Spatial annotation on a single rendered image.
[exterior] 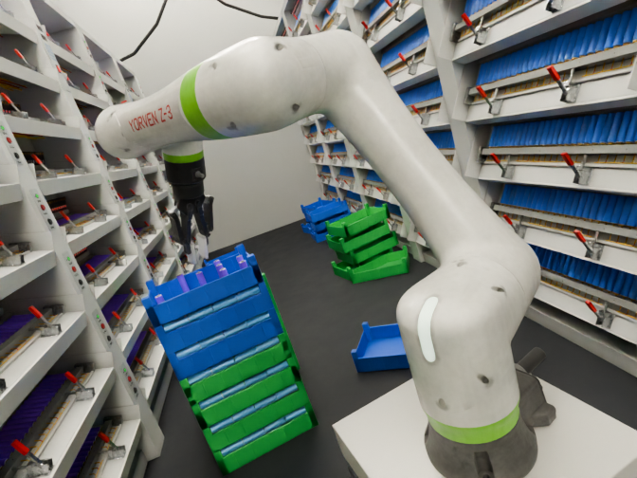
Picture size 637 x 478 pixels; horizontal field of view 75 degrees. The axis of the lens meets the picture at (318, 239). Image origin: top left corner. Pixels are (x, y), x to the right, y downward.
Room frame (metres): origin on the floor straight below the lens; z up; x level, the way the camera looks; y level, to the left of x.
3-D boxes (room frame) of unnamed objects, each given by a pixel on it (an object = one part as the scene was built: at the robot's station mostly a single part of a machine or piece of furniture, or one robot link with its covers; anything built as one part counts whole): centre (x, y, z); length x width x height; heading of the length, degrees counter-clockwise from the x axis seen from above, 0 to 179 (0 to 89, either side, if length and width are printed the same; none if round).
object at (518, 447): (0.50, -0.17, 0.37); 0.26 x 0.15 x 0.06; 118
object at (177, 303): (1.12, 0.35, 0.52); 0.30 x 0.20 x 0.08; 106
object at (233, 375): (1.12, 0.35, 0.28); 0.30 x 0.20 x 0.08; 106
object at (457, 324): (0.48, -0.14, 0.49); 0.16 x 0.13 x 0.19; 135
